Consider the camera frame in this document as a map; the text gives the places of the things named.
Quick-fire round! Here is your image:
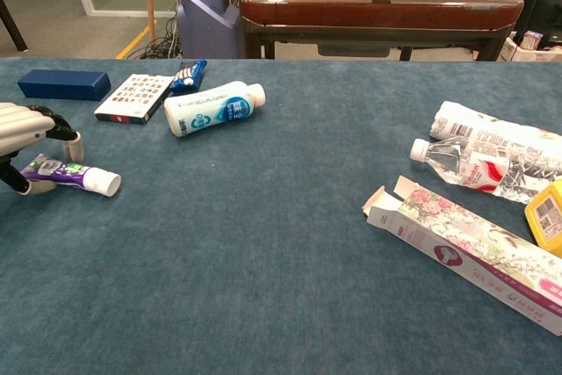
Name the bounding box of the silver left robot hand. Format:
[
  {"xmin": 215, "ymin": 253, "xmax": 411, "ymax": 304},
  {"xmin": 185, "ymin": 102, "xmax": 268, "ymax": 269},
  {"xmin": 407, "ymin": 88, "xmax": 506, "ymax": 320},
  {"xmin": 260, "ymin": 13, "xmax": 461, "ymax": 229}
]
[{"xmin": 0, "ymin": 102, "xmax": 84, "ymax": 197}]

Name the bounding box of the purple toothpaste tube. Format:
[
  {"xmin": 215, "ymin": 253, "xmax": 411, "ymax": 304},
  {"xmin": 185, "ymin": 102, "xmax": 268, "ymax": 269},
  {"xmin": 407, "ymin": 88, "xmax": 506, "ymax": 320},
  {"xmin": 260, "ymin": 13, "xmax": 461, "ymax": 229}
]
[{"xmin": 20, "ymin": 153, "xmax": 122, "ymax": 198}]

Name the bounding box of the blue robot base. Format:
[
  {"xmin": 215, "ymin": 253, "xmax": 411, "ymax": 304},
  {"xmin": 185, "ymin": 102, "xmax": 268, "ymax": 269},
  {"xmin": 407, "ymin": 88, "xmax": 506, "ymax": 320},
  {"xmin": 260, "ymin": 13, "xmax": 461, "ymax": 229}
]
[{"xmin": 177, "ymin": 0, "xmax": 241, "ymax": 60}]

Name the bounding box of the dark blue rectangular box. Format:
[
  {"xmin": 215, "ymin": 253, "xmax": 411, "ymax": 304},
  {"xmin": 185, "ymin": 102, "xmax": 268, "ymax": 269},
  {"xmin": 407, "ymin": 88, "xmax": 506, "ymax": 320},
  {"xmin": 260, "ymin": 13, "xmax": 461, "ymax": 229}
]
[{"xmin": 17, "ymin": 69, "xmax": 112, "ymax": 102}]

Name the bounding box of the white box with red pictures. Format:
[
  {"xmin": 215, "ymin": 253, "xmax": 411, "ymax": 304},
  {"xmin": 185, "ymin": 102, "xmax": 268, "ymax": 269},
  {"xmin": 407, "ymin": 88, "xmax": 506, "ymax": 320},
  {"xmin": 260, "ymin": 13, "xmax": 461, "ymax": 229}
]
[{"xmin": 94, "ymin": 74, "xmax": 176, "ymax": 126}]

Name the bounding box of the white milk bottle blue label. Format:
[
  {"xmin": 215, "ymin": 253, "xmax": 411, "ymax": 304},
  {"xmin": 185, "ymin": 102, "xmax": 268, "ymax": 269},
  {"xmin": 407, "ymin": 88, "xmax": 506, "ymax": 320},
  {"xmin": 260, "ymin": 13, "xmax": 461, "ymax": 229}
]
[{"xmin": 163, "ymin": 80, "xmax": 267, "ymax": 138}]

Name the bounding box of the clear water bottle red label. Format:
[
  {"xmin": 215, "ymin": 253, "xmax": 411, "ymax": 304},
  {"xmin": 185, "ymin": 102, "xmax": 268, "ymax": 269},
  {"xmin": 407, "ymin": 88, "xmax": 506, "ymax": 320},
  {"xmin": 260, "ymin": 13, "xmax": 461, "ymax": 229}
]
[{"xmin": 409, "ymin": 135, "xmax": 562, "ymax": 205}]

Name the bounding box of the floral long carton box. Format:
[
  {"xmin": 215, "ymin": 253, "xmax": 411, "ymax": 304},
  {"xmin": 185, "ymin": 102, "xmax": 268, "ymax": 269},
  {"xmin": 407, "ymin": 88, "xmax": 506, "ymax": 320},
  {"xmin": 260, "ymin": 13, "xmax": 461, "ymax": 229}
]
[{"xmin": 362, "ymin": 175, "xmax": 562, "ymax": 336}]

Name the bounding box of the dark table leg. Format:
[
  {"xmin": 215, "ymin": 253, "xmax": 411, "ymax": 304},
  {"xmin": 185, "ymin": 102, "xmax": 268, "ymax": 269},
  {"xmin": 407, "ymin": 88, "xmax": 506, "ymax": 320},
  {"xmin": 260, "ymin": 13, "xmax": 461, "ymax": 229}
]
[{"xmin": 0, "ymin": 0, "xmax": 28, "ymax": 52}]

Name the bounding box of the blue cookie packet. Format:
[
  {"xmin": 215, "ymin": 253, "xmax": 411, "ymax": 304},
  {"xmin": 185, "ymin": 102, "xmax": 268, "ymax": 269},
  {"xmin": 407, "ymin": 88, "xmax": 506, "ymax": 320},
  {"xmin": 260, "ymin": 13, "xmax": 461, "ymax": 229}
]
[{"xmin": 169, "ymin": 59, "xmax": 208, "ymax": 96}]

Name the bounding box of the blue felt tablecloth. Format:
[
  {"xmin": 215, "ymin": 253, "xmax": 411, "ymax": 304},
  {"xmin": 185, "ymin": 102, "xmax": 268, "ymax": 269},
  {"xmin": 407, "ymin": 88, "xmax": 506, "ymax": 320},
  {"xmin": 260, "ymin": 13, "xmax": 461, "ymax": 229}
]
[{"xmin": 0, "ymin": 57, "xmax": 562, "ymax": 375}]

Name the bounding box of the brown mahjong table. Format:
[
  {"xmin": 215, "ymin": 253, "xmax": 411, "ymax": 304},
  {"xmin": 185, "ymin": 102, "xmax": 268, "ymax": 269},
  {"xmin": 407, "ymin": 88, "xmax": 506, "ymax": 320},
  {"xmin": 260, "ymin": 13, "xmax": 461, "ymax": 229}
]
[{"xmin": 239, "ymin": 0, "xmax": 525, "ymax": 62}]

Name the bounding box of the white wrapped roll package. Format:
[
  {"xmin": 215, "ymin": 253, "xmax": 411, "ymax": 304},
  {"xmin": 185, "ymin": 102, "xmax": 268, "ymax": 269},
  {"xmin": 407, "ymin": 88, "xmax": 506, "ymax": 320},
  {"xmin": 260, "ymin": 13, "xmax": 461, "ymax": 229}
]
[{"xmin": 429, "ymin": 100, "xmax": 562, "ymax": 161}]

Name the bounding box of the white plastic basket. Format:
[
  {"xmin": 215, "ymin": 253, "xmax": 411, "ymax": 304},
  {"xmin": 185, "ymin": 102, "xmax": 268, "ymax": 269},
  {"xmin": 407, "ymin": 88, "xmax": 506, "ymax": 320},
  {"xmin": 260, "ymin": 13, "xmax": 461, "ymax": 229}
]
[{"xmin": 498, "ymin": 36, "xmax": 562, "ymax": 63}]

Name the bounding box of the small printed carton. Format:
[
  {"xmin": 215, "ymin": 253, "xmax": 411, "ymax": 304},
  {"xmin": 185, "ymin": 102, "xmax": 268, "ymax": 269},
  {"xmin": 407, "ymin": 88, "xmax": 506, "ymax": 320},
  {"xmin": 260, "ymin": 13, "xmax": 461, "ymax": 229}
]
[{"xmin": 521, "ymin": 30, "xmax": 543, "ymax": 50}]

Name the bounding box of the black bag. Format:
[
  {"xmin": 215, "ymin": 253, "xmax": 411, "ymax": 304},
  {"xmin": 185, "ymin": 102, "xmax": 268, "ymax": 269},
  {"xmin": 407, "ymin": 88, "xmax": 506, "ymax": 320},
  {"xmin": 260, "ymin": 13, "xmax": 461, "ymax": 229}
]
[{"xmin": 513, "ymin": 0, "xmax": 562, "ymax": 49}]

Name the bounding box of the yellow lidded wipes pack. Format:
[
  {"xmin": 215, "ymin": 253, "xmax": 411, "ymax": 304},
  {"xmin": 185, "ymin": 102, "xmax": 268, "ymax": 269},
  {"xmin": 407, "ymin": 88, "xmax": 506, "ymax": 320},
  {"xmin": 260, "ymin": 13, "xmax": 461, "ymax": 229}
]
[{"xmin": 524, "ymin": 180, "xmax": 562, "ymax": 258}]

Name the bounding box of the tangle of black cables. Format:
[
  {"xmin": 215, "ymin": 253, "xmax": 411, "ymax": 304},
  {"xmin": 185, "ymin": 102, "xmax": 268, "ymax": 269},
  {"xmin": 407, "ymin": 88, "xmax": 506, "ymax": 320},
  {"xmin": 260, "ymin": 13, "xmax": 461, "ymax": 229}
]
[{"xmin": 139, "ymin": 14, "xmax": 184, "ymax": 60}]

